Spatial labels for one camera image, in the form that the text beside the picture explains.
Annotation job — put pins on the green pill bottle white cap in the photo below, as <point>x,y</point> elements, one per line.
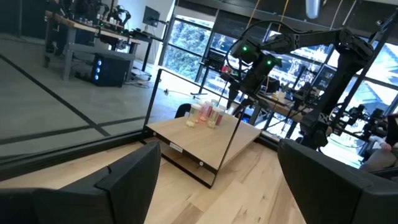
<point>193,116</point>

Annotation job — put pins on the black monitor on arm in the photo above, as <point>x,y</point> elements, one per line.
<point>150,15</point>

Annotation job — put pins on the black chair back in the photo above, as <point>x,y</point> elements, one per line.
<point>183,110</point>

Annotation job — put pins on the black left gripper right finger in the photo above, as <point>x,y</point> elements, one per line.
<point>342,199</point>

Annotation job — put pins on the yellow pill bottle white cap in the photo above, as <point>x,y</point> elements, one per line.
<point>214,119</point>

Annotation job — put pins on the pink pill bottle white cap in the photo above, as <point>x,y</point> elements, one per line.
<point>202,113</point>
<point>209,109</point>

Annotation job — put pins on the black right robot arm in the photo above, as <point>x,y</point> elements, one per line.
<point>335,90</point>

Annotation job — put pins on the black computer tower blue lights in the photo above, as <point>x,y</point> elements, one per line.
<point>112,70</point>

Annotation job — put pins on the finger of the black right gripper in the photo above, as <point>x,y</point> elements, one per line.
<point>232,95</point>
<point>247,102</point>

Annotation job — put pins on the person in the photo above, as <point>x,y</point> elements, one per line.
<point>379,158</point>

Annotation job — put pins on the wooden workbench grey legs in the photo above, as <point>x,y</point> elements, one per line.
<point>90,29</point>

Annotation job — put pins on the black background robot arm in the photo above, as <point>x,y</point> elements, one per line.
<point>119,15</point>

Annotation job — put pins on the wooden shelf black metal frame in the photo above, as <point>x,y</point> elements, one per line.
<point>199,143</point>

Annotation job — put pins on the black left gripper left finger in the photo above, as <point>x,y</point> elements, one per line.
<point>93,202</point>

